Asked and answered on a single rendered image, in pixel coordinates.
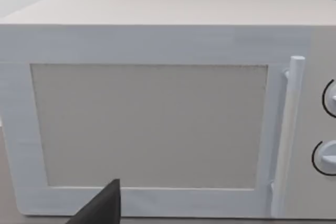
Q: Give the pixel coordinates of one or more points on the pale microwave oven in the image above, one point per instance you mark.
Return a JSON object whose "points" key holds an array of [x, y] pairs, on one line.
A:
{"points": [[168, 9]]}

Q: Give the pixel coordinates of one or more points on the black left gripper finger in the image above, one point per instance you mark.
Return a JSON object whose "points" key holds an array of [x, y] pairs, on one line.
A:
{"points": [[105, 204]]}

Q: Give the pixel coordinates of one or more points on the pale microwave door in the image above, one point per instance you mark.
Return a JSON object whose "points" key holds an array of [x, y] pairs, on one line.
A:
{"points": [[149, 127]]}

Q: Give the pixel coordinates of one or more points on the white microwave knob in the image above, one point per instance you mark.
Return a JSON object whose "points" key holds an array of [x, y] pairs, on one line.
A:
{"points": [[325, 157], [330, 99]]}

